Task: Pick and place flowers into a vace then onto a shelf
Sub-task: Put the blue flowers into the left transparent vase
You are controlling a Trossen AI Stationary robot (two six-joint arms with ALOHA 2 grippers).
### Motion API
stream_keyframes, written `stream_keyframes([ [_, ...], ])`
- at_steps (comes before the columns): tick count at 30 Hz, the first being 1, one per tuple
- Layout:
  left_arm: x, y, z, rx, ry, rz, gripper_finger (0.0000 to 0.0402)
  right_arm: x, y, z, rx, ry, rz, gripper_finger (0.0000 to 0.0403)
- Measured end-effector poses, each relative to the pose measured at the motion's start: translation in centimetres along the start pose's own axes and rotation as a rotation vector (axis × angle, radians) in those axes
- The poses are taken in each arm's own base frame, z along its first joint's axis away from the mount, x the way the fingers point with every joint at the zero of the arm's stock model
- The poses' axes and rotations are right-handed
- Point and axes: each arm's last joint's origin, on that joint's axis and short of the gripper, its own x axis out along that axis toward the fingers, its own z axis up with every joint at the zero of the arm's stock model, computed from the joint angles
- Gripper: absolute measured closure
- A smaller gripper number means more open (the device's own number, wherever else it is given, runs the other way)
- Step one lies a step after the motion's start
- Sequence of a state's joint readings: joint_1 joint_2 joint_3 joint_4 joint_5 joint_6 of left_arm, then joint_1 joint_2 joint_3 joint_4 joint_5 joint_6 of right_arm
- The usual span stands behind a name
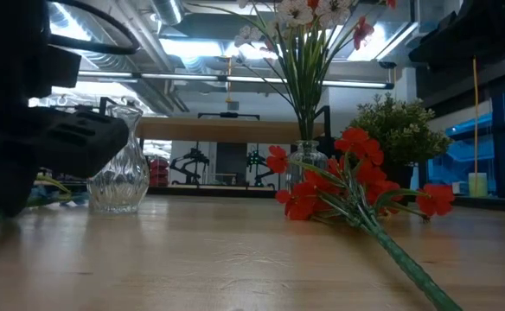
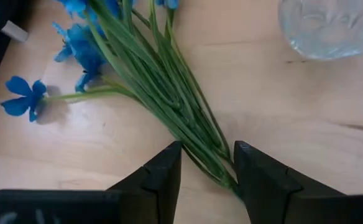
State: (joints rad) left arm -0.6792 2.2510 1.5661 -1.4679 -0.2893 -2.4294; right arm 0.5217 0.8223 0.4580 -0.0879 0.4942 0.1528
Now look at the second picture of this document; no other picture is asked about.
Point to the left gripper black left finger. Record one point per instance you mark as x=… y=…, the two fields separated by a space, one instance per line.
x=156 y=193

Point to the blue artificial flower bunch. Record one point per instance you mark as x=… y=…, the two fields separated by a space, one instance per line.
x=156 y=87

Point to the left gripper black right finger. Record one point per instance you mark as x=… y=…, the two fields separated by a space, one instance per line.
x=271 y=199

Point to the curvy clear glass vase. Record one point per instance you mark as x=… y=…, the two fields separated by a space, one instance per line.
x=327 y=28

